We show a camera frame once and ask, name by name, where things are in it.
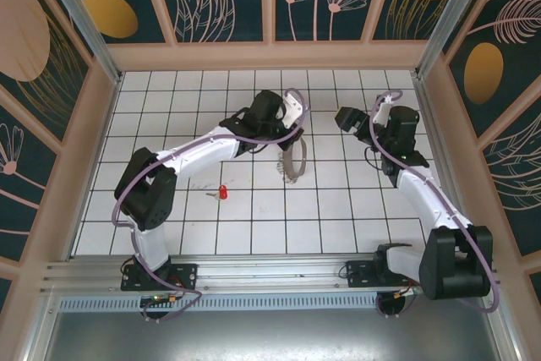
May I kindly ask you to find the right small circuit board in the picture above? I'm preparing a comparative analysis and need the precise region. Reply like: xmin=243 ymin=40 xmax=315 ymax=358
xmin=391 ymin=286 xmax=424 ymax=299

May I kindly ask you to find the small circuit board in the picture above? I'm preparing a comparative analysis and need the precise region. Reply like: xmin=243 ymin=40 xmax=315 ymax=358
xmin=140 ymin=294 xmax=178 ymax=308
xmin=391 ymin=286 xmax=424 ymax=299

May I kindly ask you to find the left small circuit board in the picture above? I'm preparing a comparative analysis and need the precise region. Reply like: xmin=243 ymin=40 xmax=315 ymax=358
xmin=140 ymin=294 xmax=178 ymax=308

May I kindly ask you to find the grey metal sheet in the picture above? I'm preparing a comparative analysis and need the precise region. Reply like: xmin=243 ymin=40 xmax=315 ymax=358
xmin=41 ymin=288 xmax=523 ymax=361

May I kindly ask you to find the aluminium corner post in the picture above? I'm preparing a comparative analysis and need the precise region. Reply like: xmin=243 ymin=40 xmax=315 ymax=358
xmin=34 ymin=0 xmax=124 ymax=84
xmin=414 ymin=0 xmax=496 ymax=79

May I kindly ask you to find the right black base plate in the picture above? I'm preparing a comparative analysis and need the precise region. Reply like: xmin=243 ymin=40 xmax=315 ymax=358
xmin=345 ymin=257 xmax=424 ymax=293

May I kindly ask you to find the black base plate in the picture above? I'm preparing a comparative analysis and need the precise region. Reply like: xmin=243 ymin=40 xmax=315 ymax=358
xmin=345 ymin=257 xmax=424 ymax=293
xmin=121 ymin=262 xmax=199 ymax=293

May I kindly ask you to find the aluminium mounting rail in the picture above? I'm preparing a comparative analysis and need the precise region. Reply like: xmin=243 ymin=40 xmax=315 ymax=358
xmin=40 ymin=253 xmax=502 ymax=295

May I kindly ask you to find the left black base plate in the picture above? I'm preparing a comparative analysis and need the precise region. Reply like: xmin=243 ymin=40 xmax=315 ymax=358
xmin=121 ymin=262 xmax=199 ymax=293

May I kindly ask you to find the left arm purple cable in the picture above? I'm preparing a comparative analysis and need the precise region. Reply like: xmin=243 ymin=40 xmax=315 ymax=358
xmin=111 ymin=88 xmax=308 ymax=324

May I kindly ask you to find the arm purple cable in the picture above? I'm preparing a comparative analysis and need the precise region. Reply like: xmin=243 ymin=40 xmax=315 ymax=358
xmin=369 ymin=89 xmax=502 ymax=320
xmin=111 ymin=88 xmax=308 ymax=324

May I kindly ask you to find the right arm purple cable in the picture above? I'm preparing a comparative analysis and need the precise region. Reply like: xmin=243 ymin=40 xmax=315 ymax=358
xmin=369 ymin=89 xmax=502 ymax=320

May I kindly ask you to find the grey slotted cable duct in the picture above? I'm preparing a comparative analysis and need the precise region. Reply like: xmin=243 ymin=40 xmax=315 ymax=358
xmin=57 ymin=295 xmax=381 ymax=314

